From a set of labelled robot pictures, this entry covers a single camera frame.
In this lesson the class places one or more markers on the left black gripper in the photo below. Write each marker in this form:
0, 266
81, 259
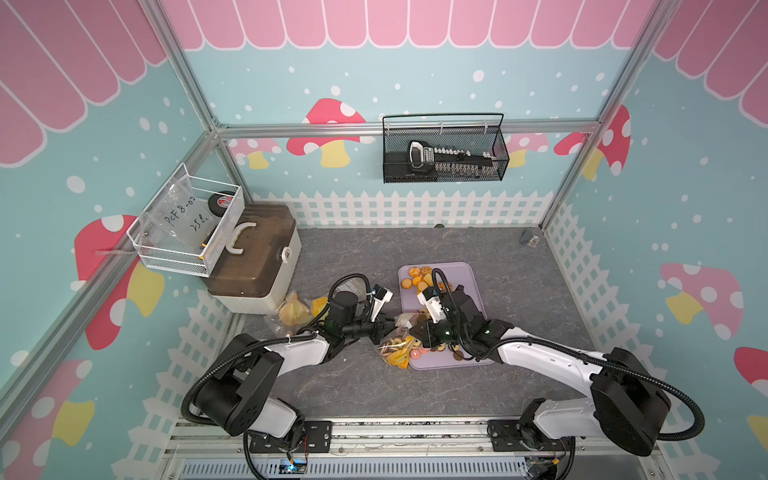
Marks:
380, 328

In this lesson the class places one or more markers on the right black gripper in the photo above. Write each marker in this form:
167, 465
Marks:
427, 334

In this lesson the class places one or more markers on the ziploc bag with cookies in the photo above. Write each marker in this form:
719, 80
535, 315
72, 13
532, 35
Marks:
400, 347
294, 314

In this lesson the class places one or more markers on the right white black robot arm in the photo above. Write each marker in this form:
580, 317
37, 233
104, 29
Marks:
621, 401

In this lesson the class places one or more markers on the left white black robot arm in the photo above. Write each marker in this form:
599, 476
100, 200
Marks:
235, 392

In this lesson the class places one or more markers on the clear labelled plastic bag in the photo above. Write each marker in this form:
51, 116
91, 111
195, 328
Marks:
178, 218

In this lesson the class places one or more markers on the lilac plastic tray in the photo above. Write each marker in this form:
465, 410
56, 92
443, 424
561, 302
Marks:
458, 273

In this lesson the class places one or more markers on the brown lidded storage box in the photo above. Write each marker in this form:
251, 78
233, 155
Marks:
253, 273

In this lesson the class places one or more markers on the black tape roll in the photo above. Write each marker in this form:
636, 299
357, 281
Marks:
219, 202

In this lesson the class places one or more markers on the socket wrench set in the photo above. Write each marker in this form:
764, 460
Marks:
424, 158

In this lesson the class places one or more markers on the right wrist camera white housing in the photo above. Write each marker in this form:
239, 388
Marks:
432, 303

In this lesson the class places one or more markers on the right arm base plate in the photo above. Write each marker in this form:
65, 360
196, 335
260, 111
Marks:
515, 435

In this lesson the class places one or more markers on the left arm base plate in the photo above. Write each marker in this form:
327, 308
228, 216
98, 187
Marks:
310, 436

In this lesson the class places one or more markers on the aluminium front rail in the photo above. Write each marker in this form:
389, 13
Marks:
406, 448

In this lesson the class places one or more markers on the black mesh wall basket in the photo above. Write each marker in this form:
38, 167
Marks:
476, 132

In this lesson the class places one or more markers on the white wire wall basket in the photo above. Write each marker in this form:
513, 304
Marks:
202, 263

